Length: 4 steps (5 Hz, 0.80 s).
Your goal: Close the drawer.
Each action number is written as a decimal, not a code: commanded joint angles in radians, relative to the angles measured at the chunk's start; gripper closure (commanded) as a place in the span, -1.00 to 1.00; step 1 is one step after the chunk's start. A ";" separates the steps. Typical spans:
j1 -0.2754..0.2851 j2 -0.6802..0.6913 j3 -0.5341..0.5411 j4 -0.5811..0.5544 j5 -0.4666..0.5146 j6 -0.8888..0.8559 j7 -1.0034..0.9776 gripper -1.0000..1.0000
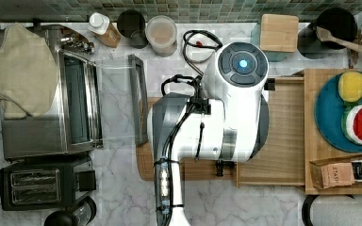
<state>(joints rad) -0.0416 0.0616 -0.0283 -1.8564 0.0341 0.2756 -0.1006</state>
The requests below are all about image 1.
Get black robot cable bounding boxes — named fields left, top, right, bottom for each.
left=153, top=29, right=224, bottom=226

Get wooden spoon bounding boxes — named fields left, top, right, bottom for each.
left=316, top=26, right=362, bottom=53

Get black two-slot toaster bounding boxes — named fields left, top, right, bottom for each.
left=0, top=154, right=96, bottom=211

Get white capped spice bottle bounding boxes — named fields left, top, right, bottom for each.
left=88, top=12, right=121, bottom=48

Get pink Stash tea box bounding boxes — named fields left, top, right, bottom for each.
left=310, top=163, right=354, bottom=189

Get black round lidded pot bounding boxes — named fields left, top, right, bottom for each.
left=43, top=196, right=97, bottom=226

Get black paper towel holder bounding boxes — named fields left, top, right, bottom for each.
left=302, top=195, right=317, bottom=226

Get wooden drawer organizer box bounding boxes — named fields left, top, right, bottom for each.
left=298, top=69, right=362, bottom=195

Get stainless steel toaster oven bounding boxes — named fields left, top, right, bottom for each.
left=2, top=24, right=148, bottom=160

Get beige folded towel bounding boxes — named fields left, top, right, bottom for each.
left=0, top=24, right=58, bottom=120

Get teal canister with wooden lid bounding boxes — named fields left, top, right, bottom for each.
left=251, top=14, right=299, bottom=62

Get plush watermelon slice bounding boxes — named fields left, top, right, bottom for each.
left=341, top=104, right=362, bottom=146

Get paper towel roll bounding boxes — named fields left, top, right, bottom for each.
left=310, top=196, right=362, bottom=226

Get black utensil holder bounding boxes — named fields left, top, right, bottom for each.
left=298, top=8, right=358, bottom=59

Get yellow plush lemon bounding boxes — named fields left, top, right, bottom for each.
left=338, top=72, right=362, bottom=103

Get blue plate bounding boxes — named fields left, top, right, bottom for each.
left=314, top=73, right=362, bottom=153

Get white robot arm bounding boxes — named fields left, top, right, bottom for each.
left=147, top=42, right=269, bottom=226

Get wooden organizer drawer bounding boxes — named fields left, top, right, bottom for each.
left=236, top=77, right=305, bottom=186

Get dark grey cup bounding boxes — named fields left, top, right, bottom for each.
left=117, top=9, right=148, bottom=49

